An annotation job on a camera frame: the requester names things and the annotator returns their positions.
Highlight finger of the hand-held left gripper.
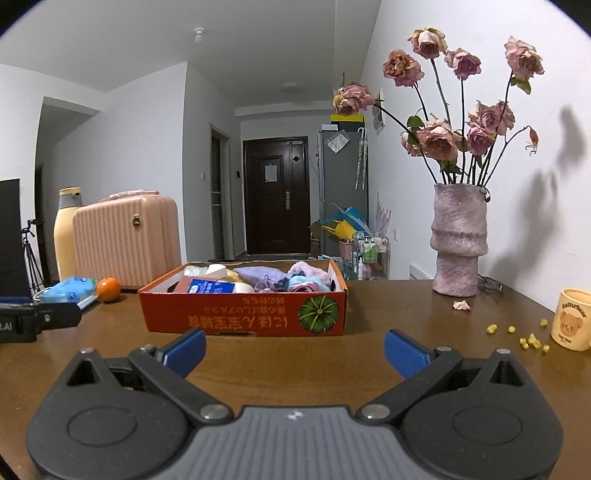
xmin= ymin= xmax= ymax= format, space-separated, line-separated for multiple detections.
xmin=34 ymin=301 xmax=83 ymax=332

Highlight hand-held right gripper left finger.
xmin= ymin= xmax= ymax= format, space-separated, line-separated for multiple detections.
xmin=65 ymin=329 xmax=234 ymax=424

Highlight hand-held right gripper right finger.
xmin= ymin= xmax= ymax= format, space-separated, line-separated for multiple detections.
xmin=358 ymin=329 xmax=527 ymax=423

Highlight orange printed cardboard box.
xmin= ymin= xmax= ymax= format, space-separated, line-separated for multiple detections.
xmin=137 ymin=259 xmax=348 ymax=337

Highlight orange fruit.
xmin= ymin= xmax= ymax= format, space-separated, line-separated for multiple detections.
xmin=96 ymin=277 xmax=122 ymax=303

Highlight blue tissue pack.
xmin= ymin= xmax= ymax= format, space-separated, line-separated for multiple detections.
xmin=187 ymin=278 xmax=237 ymax=295

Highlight tall yellow bottle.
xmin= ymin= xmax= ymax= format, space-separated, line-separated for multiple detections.
xmin=54 ymin=187 xmax=83 ymax=281

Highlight black tripod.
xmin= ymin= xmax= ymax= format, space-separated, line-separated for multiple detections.
xmin=21 ymin=219 xmax=47 ymax=292

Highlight black monitor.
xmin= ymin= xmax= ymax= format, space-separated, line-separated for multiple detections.
xmin=0 ymin=178 xmax=32 ymax=298

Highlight pink ribbed suitcase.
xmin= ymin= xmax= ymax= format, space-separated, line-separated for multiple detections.
xmin=72 ymin=194 xmax=182 ymax=291

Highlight pink textured vase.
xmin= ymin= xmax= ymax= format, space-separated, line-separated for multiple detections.
xmin=430 ymin=183 xmax=489 ymax=297

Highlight scattered yellow crumbs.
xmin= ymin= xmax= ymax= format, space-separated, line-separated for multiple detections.
xmin=486 ymin=318 xmax=551 ymax=354

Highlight pink fluffy cloth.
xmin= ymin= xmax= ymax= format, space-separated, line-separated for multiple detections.
xmin=288 ymin=261 xmax=331 ymax=282

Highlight light blue fluffy towel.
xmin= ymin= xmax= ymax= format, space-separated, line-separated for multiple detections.
xmin=288 ymin=274 xmax=331 ymax=292

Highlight pink folded clothes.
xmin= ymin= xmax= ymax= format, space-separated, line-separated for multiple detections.
xmin=97 ymin=189 xmax=160 ymax=204

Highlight pile of blue yellow bags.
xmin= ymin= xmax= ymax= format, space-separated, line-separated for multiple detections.
xmin=321 ymin=205 xmax=370 ymax=241

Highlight interior glass door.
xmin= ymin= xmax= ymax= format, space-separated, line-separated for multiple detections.
xmin=211 ymin=124 xmax=230 ymax=260

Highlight dark brown entrance door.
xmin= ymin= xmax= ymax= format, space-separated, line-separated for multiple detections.
xmin=243 ymin=136 xmax=310 ymax=256

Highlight cream bear mug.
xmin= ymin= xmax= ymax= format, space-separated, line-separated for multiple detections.
xmin=551 ymin=288 xmax=591 ymax=352

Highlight grey refrigerator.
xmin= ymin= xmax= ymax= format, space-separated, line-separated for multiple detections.
xmin=318 ymin=129 xmax=369 ymax=259

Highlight bunch of dried pink roses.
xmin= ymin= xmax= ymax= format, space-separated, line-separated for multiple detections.
xmin=333 ymin=27 xmax=546 ymax=188

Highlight wire rolling cart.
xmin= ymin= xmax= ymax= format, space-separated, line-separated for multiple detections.
xmin=352 ymin=232 xmax=391 ymax=281

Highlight white wall panel box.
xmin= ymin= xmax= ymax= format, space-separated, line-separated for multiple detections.
xmin=373 ymin=88 xmax=386 ymax=134

